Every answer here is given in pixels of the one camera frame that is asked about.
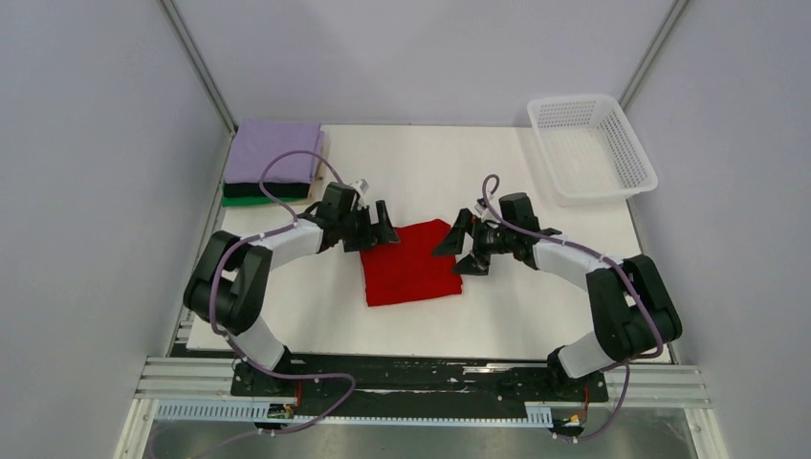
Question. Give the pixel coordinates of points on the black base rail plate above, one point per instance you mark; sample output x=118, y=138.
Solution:
x=329, y=383

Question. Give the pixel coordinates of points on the white plastic basket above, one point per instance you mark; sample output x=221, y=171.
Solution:
x=590, y=150

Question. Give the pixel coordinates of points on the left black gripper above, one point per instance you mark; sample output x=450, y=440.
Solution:
x=381, y=232

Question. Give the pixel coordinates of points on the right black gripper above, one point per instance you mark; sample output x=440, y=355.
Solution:
x=471, y=264

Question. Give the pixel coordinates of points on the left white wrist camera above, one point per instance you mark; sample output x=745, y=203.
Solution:
x=361, y=186

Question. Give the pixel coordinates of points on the folded black t shirt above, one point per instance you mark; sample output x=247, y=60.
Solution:
x=279, y=190

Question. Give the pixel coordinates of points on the red t shirt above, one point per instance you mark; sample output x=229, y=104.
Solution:
x=408, y=271

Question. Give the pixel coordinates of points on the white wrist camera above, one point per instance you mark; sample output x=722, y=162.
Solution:
x=361, y=186
x=481, y=207

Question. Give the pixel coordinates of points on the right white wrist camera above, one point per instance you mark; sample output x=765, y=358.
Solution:
x=481, y=207

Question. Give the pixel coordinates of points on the wooden board under stack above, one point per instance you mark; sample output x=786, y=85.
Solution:
x=322, y=172

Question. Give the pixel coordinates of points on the folded green t shirt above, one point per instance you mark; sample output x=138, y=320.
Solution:
x=257, y=201

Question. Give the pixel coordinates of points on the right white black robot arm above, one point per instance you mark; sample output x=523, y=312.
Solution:
x=631, y=311

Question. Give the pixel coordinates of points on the white slotted cable duct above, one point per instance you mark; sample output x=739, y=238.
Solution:
x=270, y=413

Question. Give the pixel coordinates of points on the folded lilac t shirt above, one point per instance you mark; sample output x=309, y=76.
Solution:
x=277, y=151

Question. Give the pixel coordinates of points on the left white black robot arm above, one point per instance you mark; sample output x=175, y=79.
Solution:
x=228, y=284

